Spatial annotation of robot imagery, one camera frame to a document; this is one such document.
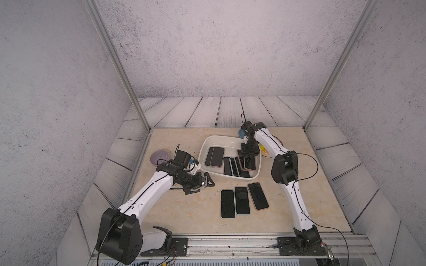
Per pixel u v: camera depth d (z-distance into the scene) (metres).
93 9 0.70
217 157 1.03
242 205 0.85
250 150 0.91
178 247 0.73
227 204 0.85
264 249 0.73
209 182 0.74
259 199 0.84
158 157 1.01
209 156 1.04
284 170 0.66
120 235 0.40
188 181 0.68
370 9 0.70
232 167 0.96
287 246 0.72
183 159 0.66
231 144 1.08
